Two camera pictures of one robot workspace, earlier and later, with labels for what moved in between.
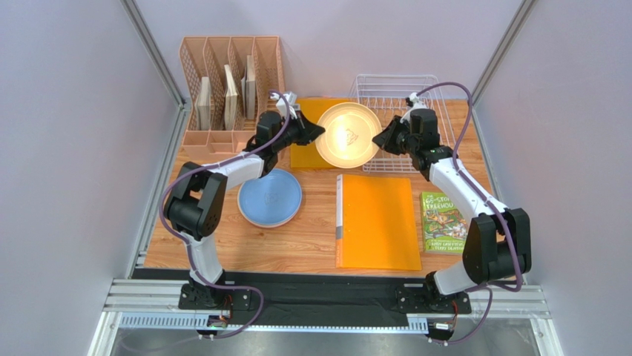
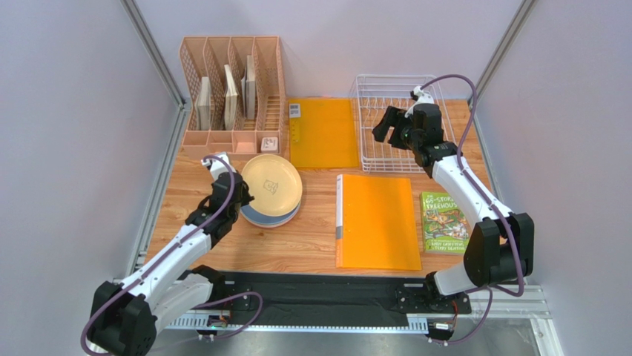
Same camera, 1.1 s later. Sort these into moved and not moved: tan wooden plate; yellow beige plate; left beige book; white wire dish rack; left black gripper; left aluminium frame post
Moved: tan wooden plate; left black gripper
Not moved: left aluminium frame post; white wire dish rack; yellow beige plate; left beige book
